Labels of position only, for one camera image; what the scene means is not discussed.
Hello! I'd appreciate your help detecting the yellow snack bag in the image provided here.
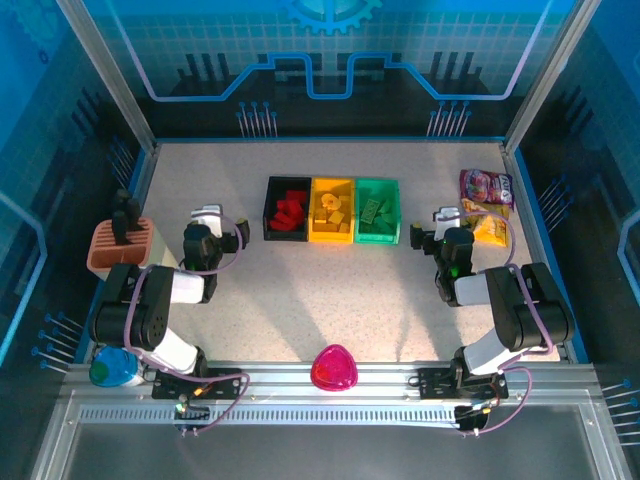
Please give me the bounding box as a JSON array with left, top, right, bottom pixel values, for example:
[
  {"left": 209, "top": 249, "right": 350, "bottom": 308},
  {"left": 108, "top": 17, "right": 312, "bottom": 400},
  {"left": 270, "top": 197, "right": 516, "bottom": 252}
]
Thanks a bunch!
[{"left": 460, "top": 197, "right": 511, "bottom": 247}]

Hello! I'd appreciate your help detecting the aluminium frame post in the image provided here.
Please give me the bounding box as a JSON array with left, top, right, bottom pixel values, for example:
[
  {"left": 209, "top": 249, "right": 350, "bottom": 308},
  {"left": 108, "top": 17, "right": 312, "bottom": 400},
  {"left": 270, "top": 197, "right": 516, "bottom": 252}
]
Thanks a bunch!
[
  {"left": 502, "top": 0, "right": 600, "bottom": 155},
  {"left": 55, "top": 0, "right": 160, "bottom": 154}
]

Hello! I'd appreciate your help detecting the black plastic bin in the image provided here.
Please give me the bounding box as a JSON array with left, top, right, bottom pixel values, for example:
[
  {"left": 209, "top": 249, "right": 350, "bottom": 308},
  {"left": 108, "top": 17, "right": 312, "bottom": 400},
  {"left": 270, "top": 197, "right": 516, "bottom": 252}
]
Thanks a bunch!
[{"left": 263, "top": 175, "right": 314, "bottom": 243}]

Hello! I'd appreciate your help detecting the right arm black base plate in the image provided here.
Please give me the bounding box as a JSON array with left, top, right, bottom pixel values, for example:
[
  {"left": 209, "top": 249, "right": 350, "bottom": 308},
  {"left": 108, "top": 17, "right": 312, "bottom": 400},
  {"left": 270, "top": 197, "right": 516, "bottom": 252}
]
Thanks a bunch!
[{"left": 417, "top": 367, "right": 510, "bottom": 401}]

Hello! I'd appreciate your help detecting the green plastic bin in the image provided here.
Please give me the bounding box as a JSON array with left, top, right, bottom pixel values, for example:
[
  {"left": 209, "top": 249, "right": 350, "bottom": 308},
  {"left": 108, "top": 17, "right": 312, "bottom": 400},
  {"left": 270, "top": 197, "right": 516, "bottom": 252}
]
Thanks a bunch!
[{"left": 353, "top": 178, "right": 402, "bottom": 246}]

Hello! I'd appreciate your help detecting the pink cream knife block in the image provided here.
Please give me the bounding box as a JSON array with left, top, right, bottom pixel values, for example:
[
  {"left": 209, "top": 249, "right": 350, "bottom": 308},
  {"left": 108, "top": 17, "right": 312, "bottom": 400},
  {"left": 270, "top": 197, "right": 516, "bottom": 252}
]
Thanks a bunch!
[{"left": 86, "top": 215, "right": 179, "bottom": 274}]

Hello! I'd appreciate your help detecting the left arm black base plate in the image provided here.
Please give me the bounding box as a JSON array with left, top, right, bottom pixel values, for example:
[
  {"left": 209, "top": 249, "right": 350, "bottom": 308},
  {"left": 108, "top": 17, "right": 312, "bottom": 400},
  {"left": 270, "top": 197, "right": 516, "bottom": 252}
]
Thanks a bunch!
[{"left": 151, "top": 367, "right": 245, "bottom": 401}]

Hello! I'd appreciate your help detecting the black connector box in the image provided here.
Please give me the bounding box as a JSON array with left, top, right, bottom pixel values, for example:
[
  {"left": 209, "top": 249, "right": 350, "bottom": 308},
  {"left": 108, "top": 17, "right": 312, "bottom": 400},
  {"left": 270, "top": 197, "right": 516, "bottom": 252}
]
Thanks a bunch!
[
  {"left": 453, "top": 402, "right": 494, "bottom": 437},
  {"left": 173, "top": 403, "right": 211, "bottom": 437}
]

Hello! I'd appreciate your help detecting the aluminium mounting rail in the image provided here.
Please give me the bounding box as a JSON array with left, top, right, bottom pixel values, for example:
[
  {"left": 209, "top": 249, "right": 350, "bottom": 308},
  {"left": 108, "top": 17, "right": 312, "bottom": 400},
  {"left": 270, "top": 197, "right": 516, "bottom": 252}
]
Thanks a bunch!
[{"left": 62, "top": 360, "right": 599, "bottom": 407}]

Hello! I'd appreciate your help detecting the grey slotted cable duct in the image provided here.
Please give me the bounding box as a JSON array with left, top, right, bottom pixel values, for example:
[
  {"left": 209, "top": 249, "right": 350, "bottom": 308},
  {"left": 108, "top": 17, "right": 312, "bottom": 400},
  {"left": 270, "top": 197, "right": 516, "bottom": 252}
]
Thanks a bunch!
[{"left": 78, "top": 405, "right": 464, "bottom": 425}]

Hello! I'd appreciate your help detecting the aluminium table side rail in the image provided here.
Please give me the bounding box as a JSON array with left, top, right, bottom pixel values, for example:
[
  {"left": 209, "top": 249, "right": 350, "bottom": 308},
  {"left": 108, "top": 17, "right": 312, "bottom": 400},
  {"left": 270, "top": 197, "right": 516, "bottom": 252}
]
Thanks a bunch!
[
  {"left": 502, "top": 144, "right": 596, "bottom": 364},
  {"left": 74, "top": 144, "right": 160, "bottom": 361}
]

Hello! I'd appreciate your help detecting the pink triangular plastic container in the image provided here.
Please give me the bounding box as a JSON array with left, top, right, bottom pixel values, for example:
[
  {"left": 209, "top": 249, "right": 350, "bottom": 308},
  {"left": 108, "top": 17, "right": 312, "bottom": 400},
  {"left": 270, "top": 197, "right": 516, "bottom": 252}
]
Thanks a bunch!
[{"left": 309, "top": 343, "right": 359, "bottom": 393}]

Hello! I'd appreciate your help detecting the purple snack bag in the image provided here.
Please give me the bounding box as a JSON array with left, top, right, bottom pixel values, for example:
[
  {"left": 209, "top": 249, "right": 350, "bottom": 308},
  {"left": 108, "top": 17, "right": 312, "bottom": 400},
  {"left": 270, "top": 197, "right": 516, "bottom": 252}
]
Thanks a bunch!
[{"left": 458, "top": 168, "right": 516, "bottom": 207}]

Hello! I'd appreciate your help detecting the yellow plastic bin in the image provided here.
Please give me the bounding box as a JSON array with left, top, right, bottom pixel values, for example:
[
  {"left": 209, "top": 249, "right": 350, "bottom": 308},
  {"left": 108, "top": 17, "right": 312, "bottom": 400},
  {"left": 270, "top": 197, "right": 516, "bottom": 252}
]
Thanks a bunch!
[{"left": 308, "top": 177, "right": 357, "bottom": 245}]

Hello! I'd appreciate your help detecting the blue container green cap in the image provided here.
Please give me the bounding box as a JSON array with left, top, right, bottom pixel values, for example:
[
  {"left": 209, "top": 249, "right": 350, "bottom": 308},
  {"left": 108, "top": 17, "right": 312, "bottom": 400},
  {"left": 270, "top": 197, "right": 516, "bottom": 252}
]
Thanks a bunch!
[{"left": 88, "top": 344, "right": 147, "bottom": 389}]

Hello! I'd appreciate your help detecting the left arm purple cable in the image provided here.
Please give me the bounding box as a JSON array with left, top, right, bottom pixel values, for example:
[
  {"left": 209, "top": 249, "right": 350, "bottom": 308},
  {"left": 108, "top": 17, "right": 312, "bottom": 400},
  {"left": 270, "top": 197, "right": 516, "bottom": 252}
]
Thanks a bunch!
[{"left": 123, "top": 209, "right": 251, "bottom": 435}]

